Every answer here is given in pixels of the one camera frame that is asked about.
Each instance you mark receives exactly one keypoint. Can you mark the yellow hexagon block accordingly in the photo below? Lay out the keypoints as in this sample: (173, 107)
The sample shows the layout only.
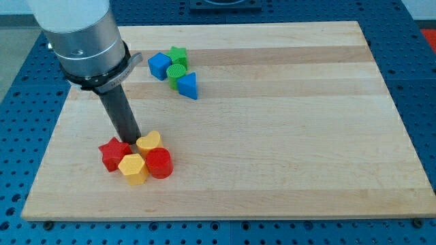
(133, 167)

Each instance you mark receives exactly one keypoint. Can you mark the red star block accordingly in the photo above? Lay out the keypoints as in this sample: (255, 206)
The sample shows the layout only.
(113, 152)

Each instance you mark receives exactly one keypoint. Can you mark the blue cube block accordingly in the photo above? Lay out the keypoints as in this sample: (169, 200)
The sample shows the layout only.
(158, 65)

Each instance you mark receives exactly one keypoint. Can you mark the yellow heart block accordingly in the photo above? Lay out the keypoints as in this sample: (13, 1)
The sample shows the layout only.
(149, 142)

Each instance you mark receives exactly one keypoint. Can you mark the red cylinder block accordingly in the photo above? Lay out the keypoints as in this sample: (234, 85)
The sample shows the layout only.
(159, 163)

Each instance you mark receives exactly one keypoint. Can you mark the green cylinder block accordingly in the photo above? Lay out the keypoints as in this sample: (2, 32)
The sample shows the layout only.
(174, 72)

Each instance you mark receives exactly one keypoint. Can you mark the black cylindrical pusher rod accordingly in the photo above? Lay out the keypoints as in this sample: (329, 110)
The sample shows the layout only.
(117, 107)

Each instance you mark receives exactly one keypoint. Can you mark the light wooden board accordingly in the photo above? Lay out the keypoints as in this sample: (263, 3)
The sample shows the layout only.
(293, 121)

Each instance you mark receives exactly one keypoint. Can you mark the green star block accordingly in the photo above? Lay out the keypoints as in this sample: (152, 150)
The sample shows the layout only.
(178, 56)

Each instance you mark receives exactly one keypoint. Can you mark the blue triangle block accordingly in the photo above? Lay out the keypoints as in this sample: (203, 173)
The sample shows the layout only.
(187, 86)

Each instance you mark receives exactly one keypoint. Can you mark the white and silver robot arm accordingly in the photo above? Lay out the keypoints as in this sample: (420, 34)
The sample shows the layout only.
(82, 33)

